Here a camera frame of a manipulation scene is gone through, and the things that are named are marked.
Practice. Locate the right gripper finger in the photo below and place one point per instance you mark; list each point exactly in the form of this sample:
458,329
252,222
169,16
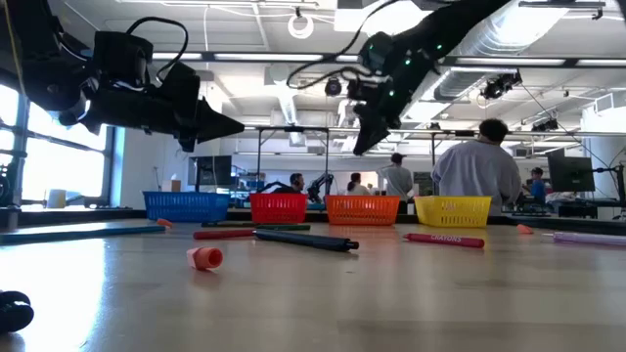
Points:
367,122
383,127

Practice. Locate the pink eraser cap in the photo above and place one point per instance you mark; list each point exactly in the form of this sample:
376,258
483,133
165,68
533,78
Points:
165,223
524,229

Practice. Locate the red marker pen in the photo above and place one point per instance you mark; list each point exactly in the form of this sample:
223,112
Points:
222,234

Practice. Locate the orange marker cap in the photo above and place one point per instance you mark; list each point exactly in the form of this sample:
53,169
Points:
205,258

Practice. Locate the dark red printed crayon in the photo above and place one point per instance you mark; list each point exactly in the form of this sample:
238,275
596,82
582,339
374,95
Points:
442,240

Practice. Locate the teal marker pen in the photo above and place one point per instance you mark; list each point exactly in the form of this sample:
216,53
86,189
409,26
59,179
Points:
73,235

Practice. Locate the purple pen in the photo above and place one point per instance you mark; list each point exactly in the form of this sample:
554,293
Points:
587,239

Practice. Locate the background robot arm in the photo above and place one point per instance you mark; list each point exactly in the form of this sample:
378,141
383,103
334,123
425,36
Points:
271,187
320,183

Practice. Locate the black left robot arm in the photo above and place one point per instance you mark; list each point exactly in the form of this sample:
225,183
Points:
44,68

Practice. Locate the black computer monitor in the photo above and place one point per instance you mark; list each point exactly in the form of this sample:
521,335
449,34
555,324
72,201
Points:
569,173
212,170

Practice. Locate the cardboard box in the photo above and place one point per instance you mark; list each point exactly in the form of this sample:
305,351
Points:
172,186

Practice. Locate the black ceiling spotlight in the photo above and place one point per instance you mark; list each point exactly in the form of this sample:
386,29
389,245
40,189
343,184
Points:
333,87

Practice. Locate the person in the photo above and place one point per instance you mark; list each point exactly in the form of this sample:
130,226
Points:
397,181
357,188
477,171
296,185
537,188

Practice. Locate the blue plastic bin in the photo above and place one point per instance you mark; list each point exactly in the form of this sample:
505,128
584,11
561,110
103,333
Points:
186,207

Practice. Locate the orange plastic bin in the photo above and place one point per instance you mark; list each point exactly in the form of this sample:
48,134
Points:
362,210

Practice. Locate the linear ceiling light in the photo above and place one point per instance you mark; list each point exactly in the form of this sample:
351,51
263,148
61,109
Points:
269,57

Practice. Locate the dark pencil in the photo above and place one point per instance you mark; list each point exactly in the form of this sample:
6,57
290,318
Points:
227,224

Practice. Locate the red plastic bin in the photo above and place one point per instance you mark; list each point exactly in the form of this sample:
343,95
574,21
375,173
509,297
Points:
278,209

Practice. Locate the yellow plastic bin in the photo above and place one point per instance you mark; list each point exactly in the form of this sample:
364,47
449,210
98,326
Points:
452,211

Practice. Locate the black pen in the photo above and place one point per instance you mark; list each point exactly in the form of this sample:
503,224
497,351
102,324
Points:
14,314
303,240

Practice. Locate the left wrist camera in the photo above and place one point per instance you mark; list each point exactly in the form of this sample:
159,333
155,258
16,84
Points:
122,58

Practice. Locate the black ceiling camera cluster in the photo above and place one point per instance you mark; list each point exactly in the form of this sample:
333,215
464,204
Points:
499,85

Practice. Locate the silver ventilation duct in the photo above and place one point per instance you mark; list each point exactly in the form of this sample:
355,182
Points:
489,34

